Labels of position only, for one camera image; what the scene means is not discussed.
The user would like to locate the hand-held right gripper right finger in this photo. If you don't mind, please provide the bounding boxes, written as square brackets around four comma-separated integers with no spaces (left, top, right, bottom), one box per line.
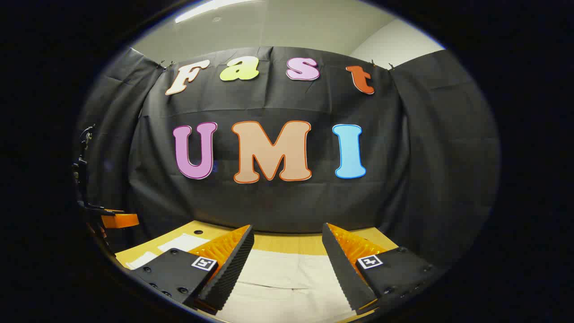
[322,223,440,314]

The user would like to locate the cream white jeans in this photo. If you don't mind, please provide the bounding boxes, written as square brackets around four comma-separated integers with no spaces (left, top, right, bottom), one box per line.
[126,233,359,323]

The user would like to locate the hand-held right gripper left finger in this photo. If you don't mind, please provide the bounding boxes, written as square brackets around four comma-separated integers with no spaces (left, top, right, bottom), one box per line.
[129,224,255,312]

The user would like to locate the black backdrop cloth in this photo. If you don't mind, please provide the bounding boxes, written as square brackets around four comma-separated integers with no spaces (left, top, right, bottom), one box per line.
[74,45,500,270]

